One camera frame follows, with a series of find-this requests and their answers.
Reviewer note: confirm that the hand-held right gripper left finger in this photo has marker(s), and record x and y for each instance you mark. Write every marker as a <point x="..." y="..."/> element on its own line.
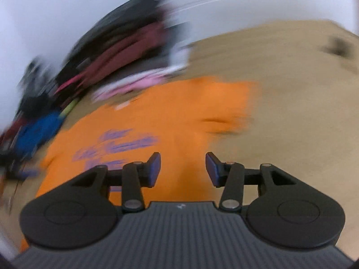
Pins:
<point x="154" y="171"/>

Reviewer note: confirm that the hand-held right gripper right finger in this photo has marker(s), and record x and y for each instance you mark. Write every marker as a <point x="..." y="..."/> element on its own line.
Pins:
<point x="211" y="171"/>

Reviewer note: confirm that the orange shirt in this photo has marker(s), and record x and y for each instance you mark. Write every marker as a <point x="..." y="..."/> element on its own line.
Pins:
<point x="174" y="117"/>

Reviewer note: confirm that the stack of folded clothes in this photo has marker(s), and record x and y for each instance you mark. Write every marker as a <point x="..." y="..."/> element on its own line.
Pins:
<point x="123" y="19"/>
<point x="131" y="44"/>

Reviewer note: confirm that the pink folded garment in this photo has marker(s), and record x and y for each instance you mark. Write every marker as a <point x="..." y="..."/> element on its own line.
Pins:
<point x="145" y="82"/>

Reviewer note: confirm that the yellow-green cloth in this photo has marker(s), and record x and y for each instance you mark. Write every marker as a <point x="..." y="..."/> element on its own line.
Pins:
<point x="68" y="108"/>

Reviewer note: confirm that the white folded garment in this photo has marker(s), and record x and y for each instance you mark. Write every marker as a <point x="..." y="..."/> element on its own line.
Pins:
<point x="179" y="56"/>

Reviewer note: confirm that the blue garment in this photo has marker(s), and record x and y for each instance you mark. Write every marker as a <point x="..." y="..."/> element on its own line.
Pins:
<point x="36" y="131"/>

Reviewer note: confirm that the black garment with pink stripes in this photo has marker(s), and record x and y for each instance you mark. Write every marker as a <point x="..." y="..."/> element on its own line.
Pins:
<point x="36" y="101"/>

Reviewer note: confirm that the dark red cloth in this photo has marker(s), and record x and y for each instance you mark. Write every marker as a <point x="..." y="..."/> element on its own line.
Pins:
<point x="14" y="130"/>

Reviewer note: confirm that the black white patterned cloth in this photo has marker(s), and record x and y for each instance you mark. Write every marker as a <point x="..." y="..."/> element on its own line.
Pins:
<point x="33" y="70"/>

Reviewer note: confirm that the small dark object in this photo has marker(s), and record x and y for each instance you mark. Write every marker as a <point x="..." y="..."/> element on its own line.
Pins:
<point x="338" y="46"/>

